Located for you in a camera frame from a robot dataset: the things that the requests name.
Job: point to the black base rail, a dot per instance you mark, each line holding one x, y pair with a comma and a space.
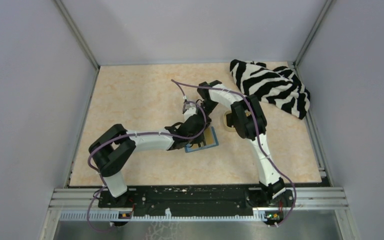
226, 200

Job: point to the white slotted cable duct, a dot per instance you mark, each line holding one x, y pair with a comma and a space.
115, 216

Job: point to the zebra striped cloth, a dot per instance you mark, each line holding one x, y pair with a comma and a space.
279, 86

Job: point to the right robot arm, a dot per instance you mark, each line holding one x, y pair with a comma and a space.
250, 123

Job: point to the blue leather card holder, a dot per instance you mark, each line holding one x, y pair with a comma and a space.
193, 147

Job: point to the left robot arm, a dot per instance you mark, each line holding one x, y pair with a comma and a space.
111, 151

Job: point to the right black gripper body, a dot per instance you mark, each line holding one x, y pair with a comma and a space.
206, 108

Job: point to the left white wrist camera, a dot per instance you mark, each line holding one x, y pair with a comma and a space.
189, 109

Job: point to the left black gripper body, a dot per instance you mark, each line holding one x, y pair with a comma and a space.
197, 140

